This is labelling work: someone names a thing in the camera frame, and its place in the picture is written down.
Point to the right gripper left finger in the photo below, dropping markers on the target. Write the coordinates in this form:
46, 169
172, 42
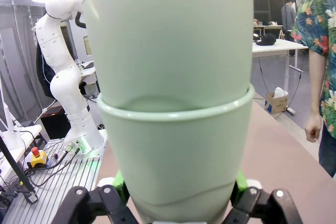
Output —
86, 203

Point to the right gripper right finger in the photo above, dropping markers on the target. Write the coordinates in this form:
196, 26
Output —
267, 205

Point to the light green plastic cup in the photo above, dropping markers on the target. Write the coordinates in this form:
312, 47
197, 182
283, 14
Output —
178, 155
170, 51

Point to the person's left forearm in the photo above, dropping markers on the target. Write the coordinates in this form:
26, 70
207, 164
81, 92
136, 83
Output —
317, 82

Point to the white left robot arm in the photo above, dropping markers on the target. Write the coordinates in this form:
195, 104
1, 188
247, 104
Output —
65, 82

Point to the person's left hand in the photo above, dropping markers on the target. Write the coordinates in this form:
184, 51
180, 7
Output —
313, 128

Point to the yellow emergency stop button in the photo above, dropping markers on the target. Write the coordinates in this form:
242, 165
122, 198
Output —
38, 158

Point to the black metal stand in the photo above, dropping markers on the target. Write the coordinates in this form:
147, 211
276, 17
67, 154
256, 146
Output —
15, 169

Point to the blue jeans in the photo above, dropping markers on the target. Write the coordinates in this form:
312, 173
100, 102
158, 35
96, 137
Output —
328, 153

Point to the black controller box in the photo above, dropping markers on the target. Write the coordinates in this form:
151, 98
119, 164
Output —
53, 127

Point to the white workbench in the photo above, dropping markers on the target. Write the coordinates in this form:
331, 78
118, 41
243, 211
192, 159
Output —
29, 132

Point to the white power strip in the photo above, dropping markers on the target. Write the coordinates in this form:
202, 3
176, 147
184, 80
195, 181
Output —
292, 110

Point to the cardboard box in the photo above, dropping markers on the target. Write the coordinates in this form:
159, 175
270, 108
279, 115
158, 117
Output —
278, 104

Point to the white metal stand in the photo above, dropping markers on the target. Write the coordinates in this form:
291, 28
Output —
10, 134

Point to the crumpled white paper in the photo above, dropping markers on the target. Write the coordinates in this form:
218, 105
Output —
280, 92

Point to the dark hanging jacket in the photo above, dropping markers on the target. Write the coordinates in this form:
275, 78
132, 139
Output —
46, 72

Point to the white table with grey leg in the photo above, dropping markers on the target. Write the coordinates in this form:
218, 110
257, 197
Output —
278, 47

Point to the black bag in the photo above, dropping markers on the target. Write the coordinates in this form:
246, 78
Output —
266, 40

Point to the bystander in checked shirt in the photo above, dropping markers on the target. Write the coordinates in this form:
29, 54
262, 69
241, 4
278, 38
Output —
288, 16

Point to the person in floral shirt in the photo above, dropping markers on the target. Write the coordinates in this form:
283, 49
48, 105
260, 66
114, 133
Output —
320, 11

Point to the slatted aluminium base plate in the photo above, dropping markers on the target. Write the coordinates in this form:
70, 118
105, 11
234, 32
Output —
65, 182

